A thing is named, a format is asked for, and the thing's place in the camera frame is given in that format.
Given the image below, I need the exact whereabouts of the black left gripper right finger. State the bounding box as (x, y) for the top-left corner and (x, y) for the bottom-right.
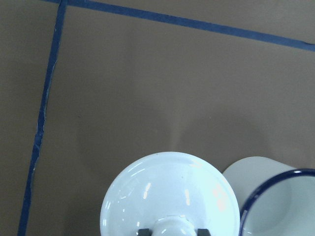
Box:
(197, 229), (209, 236)

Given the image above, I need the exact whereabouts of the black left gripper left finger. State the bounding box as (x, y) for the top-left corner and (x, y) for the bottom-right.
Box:
(137, 228), (150, 236)

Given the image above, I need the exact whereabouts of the white ceramic lid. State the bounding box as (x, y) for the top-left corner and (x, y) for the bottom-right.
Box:
(99, 152), (240, 236)

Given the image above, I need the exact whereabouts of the white enamel mug blue rim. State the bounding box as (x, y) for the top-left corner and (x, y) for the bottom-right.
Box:
(223, 156), (315, 236)

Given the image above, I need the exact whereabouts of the crossing blue tape strip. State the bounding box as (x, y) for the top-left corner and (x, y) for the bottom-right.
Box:
(49, 0), (315, 52)

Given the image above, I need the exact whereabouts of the long blue tape strip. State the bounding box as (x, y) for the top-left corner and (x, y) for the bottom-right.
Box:
(17, 0), (68, 236)

